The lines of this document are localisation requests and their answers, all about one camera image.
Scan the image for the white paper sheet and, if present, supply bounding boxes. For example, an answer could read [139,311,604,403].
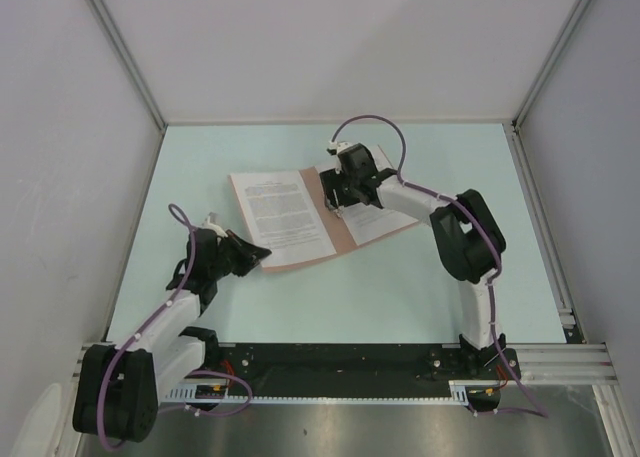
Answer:
[230,171,337,271]

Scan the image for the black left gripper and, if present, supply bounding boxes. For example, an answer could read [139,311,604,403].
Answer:
[209,230,270,280]

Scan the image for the aluminium right side rail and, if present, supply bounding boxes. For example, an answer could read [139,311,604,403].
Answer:
[503,123,585,344]

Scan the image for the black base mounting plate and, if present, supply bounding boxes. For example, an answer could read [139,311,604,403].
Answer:
[216,343,521,380]

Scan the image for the slotted grey cable duct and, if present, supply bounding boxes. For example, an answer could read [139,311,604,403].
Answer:
[161,383,469,406]

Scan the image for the printed text paper sheet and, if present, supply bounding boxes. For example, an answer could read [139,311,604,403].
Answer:
[317,145,419,246]

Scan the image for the aluminium front frame rail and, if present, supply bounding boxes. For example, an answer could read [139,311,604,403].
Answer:
[72,341,619,384]

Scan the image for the aluminium corner post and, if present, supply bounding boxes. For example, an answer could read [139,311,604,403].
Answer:
[74,0,167,131]
[512,0,606,128]

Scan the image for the aluminium left corner post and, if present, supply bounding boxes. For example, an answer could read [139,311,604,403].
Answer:
[74,0,167,131]

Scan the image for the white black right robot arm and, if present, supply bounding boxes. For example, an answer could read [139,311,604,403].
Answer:
[320,143,506,378]

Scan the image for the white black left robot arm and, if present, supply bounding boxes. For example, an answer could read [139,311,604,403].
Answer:
[72,224,272,447]

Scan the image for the aluminium right corner post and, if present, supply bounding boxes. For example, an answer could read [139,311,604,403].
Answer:
[512,0,606,128]

